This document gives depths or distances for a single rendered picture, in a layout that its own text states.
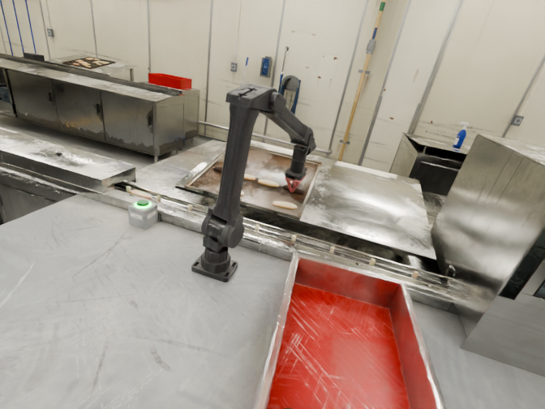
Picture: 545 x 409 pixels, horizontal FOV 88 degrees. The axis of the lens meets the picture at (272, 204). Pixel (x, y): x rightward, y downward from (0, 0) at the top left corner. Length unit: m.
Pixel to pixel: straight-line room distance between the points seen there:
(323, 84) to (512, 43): 2.28
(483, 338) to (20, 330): 1.07
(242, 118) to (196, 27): 4.61
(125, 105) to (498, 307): 3.80
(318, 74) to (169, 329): 4.23
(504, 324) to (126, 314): 0.91
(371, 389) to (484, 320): 0.34
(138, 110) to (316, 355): 3.49
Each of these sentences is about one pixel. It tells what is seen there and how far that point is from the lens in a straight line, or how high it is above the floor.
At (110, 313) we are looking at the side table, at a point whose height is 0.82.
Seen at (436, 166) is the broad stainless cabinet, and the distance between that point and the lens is 2.68.
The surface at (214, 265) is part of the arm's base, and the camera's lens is 0.84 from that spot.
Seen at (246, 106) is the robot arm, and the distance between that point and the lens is 0.71.
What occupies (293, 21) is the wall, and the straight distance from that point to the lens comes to 4.74.
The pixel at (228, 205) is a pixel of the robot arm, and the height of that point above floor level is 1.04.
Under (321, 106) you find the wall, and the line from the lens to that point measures 4.62.
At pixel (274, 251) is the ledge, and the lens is 0.97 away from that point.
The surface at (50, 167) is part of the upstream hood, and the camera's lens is 1.41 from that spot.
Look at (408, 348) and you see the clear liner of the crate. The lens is 0.78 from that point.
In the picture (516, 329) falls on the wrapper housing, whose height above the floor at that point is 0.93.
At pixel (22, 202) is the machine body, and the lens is 1.65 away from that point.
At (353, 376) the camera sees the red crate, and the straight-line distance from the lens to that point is 0.75.
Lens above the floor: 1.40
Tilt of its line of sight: 26 degrees down
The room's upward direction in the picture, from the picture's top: 10 degrees clockwise
